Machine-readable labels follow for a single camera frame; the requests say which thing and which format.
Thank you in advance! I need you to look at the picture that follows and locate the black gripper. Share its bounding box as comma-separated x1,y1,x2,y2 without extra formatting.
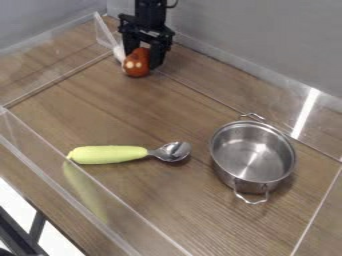
119,14,175,70

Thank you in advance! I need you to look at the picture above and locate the red toy mushroom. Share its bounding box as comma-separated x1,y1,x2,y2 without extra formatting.
114,46,150,78

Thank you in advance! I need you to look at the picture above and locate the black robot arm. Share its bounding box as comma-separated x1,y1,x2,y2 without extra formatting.
118,0,178,69

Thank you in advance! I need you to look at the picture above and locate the clear acrylic barrier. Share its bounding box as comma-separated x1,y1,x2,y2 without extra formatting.
0,19,342,256

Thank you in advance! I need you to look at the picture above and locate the yellow-handled metal scoop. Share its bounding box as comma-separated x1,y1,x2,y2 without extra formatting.
67,142,192,165

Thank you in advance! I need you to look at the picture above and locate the silver pot with handles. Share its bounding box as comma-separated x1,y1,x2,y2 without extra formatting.
208,112,297,205

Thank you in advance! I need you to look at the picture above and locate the black table leg frame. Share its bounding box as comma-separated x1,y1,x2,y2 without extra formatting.
0,206,49,256

